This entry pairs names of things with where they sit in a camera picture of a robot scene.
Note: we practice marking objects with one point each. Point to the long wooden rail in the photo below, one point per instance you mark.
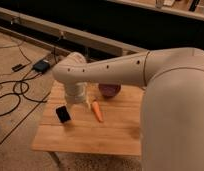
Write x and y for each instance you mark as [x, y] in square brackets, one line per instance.
[70, 34]

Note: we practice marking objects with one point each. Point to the small black plug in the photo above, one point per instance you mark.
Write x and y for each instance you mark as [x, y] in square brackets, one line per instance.
[17, 67]

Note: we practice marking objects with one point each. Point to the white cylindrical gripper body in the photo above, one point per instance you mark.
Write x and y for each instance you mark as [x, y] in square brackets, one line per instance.
[75, 93]

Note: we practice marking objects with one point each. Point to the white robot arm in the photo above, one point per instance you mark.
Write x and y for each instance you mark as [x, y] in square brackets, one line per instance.
[172, 110]

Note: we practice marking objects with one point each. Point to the purple round bowl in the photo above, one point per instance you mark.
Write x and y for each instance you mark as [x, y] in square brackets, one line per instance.
[109, 91]

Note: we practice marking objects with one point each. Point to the orange carrot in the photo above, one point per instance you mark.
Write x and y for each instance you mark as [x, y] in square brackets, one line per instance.
[96, 109]

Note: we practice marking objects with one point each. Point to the black power adapter box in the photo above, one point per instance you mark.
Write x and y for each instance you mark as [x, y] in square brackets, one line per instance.
[41, 66]

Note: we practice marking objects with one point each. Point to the wooden table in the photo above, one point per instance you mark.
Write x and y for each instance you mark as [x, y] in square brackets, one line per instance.
[118, 134]

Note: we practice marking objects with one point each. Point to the black eraser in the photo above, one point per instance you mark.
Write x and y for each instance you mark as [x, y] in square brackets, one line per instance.
[63, 114]

